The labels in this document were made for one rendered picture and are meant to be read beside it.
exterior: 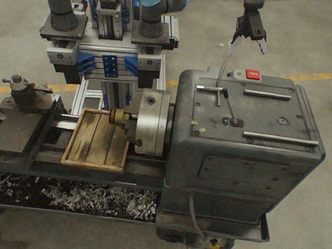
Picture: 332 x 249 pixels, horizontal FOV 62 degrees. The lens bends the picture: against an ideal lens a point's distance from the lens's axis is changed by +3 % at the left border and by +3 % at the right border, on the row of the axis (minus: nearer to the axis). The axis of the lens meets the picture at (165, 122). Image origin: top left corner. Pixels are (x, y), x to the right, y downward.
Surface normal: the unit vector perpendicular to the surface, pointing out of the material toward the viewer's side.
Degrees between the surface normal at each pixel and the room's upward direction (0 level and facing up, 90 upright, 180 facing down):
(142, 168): 0
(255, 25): 19
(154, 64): 90
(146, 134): 59
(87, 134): 0
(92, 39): 0
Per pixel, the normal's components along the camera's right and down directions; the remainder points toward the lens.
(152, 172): 0.08, -0.63
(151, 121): 0.00, 0.00
